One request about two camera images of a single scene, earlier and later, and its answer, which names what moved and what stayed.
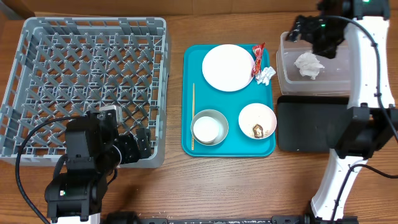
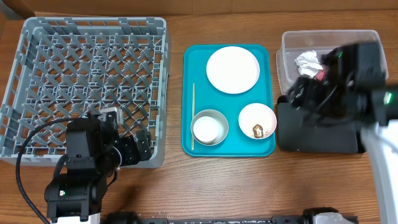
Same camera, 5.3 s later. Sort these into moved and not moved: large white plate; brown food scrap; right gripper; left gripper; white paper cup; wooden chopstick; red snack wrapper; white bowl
Moved: large white plate; red snack wrapper; right gripper
Not moved: brown food scrap; wooden chopstick; white bowl; left gripper; white paper cup
